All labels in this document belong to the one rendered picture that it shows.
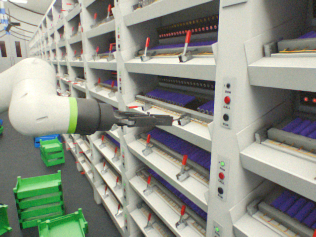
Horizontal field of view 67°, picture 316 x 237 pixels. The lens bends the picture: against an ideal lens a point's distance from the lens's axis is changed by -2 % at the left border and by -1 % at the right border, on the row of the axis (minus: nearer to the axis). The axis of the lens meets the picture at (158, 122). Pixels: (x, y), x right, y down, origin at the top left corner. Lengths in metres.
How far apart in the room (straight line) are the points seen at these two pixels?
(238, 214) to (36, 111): 0.55
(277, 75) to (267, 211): 0.34
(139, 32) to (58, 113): 0.71
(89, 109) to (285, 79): 0.43
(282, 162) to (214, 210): 0.26
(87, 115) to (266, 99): 0.43
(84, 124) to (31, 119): 0.12
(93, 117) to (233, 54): 0.36
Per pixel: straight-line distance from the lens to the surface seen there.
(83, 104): 0.61
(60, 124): 0.59
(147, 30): 1.20
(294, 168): 0.54
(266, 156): 0.58
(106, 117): 0.62
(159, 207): 1.07
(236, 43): 0.58
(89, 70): 1.82
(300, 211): 0.69
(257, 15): 0.58
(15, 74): 0.69
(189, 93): 0.97
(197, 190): 0.80
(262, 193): 0.73
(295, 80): 0.51
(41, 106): 0.58
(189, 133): 0.74
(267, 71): 0.53
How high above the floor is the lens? 1.16
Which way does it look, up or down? 15 degrees down
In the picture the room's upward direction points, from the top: straight up
